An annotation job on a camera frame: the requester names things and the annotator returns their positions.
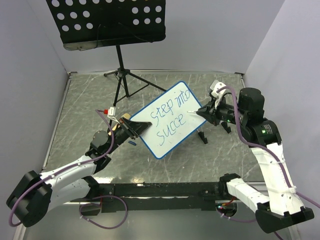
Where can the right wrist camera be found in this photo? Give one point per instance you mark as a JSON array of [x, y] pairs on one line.
[[217, 92]]

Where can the wooden microphone toy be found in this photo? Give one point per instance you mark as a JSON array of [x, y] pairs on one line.
[[119, 121]]

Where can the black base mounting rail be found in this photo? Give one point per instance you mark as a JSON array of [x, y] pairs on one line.
[[204, 196]]

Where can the blue marker cap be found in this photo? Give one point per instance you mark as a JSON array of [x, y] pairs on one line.
[[132, 143]]

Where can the blue framed whiteboard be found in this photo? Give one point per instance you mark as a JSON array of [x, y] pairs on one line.
[[171, 124]]

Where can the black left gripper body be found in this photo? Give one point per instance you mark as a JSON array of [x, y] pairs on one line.
[[121, 134]]

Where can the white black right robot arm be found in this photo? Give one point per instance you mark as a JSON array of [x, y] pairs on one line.
[[282, 207]]

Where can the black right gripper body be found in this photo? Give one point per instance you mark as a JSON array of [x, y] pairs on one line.
[[226, 112]]

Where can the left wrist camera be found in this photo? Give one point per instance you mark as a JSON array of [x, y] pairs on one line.
[[110, 112]]

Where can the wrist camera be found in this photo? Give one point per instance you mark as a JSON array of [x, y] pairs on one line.
[[217, 92], [110, 112]]

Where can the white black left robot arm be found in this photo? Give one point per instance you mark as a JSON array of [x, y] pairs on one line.
[[38, 193]]

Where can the black music stand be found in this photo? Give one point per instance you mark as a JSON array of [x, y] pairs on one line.
[[90, 24]]

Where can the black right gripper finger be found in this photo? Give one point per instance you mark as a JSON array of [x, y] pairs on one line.
[[210, 119], [207, 111]]

